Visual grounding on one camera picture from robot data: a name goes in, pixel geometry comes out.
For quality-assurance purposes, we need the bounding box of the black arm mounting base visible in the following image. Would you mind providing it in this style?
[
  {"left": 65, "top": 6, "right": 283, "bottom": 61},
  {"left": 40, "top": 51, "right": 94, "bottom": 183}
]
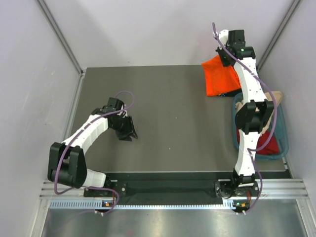
[{"left": 55, "top": 171, "right": 292, "bottom": 205}]

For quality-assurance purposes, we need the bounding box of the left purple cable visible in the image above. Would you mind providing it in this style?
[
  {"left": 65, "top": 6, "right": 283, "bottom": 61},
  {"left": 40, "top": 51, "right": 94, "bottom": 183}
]
[{"left": 48, "top": 90, "right": 136, "bottom": 230}]

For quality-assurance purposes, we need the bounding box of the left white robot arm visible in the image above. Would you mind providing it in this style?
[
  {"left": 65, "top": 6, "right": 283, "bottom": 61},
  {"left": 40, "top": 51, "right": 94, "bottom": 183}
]
[{"left": 47, "top": 97, "right": 138, "bottom": 196}]

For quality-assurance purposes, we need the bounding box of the folded black t shirt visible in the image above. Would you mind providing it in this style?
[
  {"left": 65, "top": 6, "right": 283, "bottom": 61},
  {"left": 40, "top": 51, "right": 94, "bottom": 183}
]
[{"left": 209, "top": 64, "right": 252, "bottom": 97}]

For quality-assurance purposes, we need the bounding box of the red t shirt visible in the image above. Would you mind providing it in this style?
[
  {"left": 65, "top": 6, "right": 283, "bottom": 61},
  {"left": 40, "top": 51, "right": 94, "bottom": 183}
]
[{"left": 234, "top": 127, "right": 280, "bottom": 160}]

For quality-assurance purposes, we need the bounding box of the orange t shirt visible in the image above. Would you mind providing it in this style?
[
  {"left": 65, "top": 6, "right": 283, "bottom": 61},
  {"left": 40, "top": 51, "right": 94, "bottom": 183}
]
[{"left": 201, "top": 56, "right": 241, "bottom": 97}]

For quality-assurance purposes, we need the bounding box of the beige t shirt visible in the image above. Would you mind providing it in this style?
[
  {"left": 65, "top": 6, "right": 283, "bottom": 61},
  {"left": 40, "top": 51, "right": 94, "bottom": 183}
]
[{"left": 234, "top": 91, "right": 283, "bottom": 136}]

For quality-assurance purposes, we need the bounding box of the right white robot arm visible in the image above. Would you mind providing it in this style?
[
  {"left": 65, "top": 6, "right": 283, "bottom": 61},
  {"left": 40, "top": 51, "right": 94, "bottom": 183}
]
[{"left": 213, "top": 30, "right": 276, "bottom": 196}]

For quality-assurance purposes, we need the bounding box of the slotted grey cable duct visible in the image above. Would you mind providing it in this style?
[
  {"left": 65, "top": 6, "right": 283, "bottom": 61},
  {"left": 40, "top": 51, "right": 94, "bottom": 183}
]
[{"left": 49, "top": 199, "right": 246, "bottom": 210}]

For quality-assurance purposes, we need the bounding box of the teal plastic laundry basket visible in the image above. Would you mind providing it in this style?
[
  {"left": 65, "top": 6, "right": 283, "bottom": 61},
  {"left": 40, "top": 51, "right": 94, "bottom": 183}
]
[{"left": 233, "top": 93, "right": 289, "bottom": 160}]

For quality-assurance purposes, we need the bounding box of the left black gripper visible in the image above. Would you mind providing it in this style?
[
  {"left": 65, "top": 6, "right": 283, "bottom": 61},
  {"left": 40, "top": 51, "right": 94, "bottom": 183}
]
[{"left": 111, "top": 115, "right": 138, "bottom": 141}]

